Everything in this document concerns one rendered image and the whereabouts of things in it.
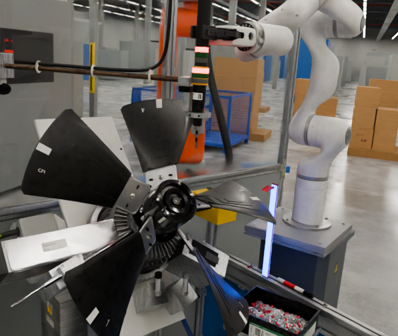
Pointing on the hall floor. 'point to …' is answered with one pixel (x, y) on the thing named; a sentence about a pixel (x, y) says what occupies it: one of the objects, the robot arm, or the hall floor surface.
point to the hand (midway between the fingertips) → (203, 32)
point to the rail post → (197, 312)
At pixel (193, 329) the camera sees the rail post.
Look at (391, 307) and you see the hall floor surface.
